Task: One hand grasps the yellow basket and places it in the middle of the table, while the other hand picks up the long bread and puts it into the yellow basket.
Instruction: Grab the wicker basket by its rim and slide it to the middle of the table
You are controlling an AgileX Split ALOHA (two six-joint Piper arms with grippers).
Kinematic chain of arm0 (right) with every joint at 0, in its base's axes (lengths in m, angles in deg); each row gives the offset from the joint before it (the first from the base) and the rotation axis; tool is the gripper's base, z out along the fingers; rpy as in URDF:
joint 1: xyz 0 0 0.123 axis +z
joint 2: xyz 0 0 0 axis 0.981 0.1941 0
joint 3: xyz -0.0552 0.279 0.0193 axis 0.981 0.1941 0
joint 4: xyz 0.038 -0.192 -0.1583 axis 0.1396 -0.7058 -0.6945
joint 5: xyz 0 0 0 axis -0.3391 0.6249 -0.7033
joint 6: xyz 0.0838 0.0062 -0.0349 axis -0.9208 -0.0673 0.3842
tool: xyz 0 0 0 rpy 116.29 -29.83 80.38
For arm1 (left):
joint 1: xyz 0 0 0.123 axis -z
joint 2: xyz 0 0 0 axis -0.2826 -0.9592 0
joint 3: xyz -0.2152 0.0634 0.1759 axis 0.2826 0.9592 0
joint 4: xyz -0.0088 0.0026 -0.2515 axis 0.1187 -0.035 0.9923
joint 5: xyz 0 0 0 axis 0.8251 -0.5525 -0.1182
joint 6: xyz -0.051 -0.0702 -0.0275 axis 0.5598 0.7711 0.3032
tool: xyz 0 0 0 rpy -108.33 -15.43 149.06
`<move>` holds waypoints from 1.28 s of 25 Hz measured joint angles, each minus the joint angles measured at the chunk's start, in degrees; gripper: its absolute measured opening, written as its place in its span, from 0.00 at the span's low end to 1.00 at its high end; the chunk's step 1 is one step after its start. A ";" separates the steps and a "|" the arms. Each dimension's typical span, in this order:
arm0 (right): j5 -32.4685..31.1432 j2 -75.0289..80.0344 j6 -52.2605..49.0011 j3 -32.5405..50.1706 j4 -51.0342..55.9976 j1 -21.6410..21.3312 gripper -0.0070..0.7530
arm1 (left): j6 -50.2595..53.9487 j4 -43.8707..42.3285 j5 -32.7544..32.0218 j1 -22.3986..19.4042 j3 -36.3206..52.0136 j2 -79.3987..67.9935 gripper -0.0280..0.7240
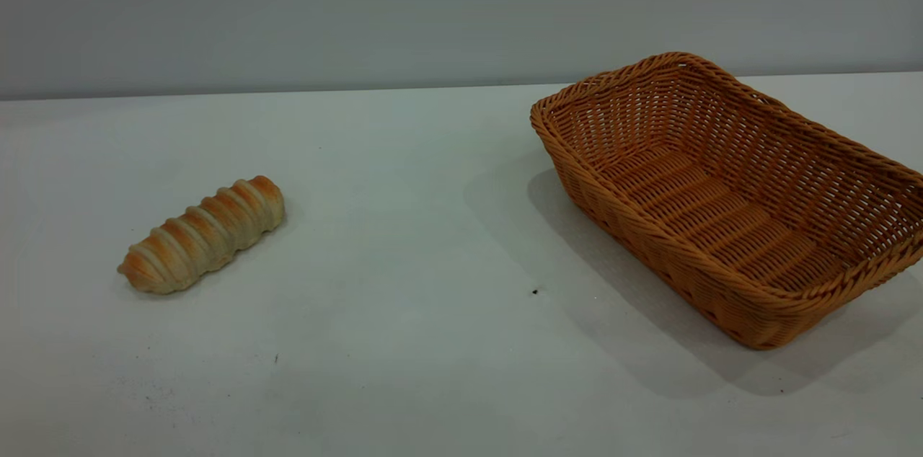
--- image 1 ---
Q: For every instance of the ridged golden bread roll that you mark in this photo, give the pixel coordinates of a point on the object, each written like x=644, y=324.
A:
x=202, y=233

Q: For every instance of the orange woven wicker basket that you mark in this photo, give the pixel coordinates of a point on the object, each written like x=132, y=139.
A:
x=721, y=226

